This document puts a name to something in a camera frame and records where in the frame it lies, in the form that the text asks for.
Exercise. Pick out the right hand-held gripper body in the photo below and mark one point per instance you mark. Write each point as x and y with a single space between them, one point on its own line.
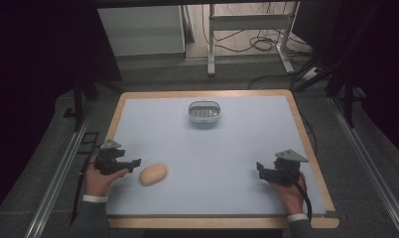
285 167

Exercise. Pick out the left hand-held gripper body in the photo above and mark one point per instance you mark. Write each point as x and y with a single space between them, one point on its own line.
108 158

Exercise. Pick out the bread roll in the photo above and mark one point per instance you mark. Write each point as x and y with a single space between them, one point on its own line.
153 174

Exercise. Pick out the person's left hand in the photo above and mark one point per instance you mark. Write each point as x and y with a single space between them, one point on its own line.
100 181

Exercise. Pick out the person's right hand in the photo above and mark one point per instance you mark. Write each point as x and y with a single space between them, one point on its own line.
290 196

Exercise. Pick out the light blue table mat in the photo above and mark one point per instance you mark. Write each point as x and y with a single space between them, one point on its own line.
214 155

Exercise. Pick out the black tripod stand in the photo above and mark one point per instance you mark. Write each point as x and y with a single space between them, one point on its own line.
343 82
81 99

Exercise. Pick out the grey cabinet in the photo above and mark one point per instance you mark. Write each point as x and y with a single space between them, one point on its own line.
143 29

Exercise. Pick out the white metal stand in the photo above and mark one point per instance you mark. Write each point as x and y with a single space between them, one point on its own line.
247 33

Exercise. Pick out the aluminium rail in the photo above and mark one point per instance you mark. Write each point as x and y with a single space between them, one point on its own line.
369 165
55 181

